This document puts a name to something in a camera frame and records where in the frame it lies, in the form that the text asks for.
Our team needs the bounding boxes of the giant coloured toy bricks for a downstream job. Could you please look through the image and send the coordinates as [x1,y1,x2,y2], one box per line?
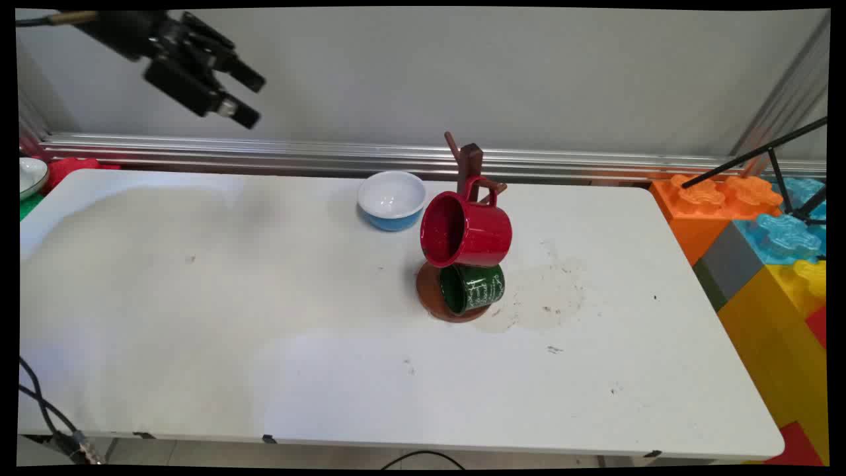
[717,259,830,463]

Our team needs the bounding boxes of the aluminium frame rail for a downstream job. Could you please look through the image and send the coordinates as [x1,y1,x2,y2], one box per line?
[40,132,827,182]

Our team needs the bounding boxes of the green enamel mug white print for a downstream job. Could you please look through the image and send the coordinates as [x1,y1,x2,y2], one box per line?
[439,263,506,315]

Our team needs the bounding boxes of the large red studded toy block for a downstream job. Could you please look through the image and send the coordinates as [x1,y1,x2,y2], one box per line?
[805,304,828,350]

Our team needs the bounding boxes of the orange studded toy block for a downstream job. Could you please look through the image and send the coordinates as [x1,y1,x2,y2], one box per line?
[649,173,784,266]

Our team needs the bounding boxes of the black tripod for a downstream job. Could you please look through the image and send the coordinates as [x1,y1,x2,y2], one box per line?
[681,116,828,225]

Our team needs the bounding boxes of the blue bowl white inside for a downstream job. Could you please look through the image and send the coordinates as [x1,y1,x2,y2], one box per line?
[357,171,428,232]

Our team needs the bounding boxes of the grey toy block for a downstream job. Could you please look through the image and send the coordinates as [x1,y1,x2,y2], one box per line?
[693,221,767,313]

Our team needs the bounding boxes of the red enamel mug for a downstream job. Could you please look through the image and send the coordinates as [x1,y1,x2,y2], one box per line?
[420,177,513,268]

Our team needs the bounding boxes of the small red toy block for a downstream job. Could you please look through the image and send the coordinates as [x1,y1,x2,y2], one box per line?
[767,420,826,466]

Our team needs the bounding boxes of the thin black looped cable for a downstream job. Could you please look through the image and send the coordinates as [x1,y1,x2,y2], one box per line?
[380,450,467,470]

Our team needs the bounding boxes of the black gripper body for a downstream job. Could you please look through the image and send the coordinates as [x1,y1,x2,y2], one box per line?
[69,10,200,64]

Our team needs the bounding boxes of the brown wooden mug tree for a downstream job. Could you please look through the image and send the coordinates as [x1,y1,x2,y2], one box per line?
[415,131,508,323]

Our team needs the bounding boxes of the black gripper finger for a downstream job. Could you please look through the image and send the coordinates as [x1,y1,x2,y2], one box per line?
[144,58,260,130]
[178,13,266,92]

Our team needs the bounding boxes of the light blue studded toy block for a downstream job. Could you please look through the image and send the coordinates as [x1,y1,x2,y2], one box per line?
[734,177,827,266]

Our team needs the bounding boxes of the black cable silver connector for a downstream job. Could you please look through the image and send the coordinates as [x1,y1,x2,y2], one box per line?
[19,383,105,465]

